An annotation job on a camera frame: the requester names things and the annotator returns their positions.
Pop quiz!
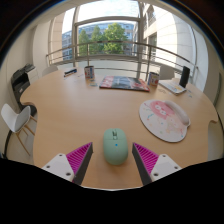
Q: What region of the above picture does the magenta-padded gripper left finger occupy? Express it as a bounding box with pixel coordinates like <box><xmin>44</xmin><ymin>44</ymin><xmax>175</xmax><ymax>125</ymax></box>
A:
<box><xmin>41</xmin><ymin>141</ymin><xmax>94</xmax><ymax>187</ymax></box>

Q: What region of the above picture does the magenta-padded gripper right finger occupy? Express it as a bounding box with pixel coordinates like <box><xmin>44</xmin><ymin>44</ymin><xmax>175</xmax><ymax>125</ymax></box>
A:
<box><xmin>131</xmin><ymin>142</ymin><xmax>183</xmax><ymax>187</ymax></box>

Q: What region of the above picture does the mint green computer mouse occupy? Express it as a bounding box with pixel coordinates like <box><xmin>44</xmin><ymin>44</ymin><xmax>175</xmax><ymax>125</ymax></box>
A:
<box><xmin>102</xmin><ymin>128</ymin><xmax>129</xmax><ymax>166</ymax></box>

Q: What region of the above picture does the round pink cartoon mouse pad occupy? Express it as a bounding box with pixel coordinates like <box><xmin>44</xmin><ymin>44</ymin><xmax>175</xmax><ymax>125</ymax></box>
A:
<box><xmin>138</xmin><ymin>98</ymin><xmax>192</xmax><ymax>144</ymax></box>

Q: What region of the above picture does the white chair with wooden legs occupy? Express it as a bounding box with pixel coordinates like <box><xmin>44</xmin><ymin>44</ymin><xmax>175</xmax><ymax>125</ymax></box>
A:
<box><xmin>0</xmin><ymin>103</ymin><xmax>38</xmax><ymax>158</ymax></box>

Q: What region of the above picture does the light blue illustrated book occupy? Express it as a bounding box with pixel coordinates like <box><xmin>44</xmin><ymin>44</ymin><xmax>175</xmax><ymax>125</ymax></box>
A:
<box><xmin>158</xmin><ymin>79</ymin><xmax>188</xmax><ymax>96</ymax></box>

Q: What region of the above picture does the printed cup with plant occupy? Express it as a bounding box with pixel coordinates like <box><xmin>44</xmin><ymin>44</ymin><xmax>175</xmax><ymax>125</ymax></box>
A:
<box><xmin>146</xmin><ymin>71</ymin><xmax>160</xmax><ymax>87</ymax></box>

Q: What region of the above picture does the dark red-edged magazine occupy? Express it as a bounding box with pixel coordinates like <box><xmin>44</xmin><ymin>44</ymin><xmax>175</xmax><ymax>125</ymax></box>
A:
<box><xmin>98</xmin><ymin>75</ymin><xmax>151</xmax><ymax>93</ymax></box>

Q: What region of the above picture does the black office printer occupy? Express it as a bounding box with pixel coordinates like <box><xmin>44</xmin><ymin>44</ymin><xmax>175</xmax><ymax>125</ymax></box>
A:
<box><xmin>10</xmin><ymin>63</ymin><xmax>38</xmax><ymax>116</ymax></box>

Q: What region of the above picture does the black cylindrical speaker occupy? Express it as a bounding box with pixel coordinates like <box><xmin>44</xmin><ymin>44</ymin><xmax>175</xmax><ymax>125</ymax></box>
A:
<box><xmin>178</xmin><ymin>65</ymin><xmax>191</xmax><ymax>89</ymax></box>

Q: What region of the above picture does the blue stapler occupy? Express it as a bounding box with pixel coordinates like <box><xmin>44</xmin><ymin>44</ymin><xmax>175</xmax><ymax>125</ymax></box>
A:
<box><xmin>63</xmin><ymin>68</ymin><xmax>78</xmax><ymax>78</ymax></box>

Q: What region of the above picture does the metal balcony railing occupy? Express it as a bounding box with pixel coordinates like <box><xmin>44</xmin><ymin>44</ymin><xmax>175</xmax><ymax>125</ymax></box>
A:
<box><xmin>45</xmin><ymin>40</ymin><xmax>199</xmax><ymax>84</ymax></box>

